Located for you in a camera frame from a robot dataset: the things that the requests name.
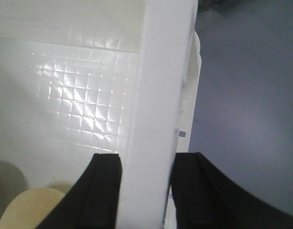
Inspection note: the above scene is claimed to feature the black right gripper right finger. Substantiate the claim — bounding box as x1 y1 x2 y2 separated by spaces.
171 152 293 229

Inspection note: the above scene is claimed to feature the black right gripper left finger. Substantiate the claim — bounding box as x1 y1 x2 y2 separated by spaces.
37 154 122 229

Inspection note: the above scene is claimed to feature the yellow plush ball toy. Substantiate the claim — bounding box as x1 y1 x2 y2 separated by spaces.
0 187 65 229

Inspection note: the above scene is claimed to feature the white plastic tote box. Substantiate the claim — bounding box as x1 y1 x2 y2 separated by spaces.
0 0 201 229

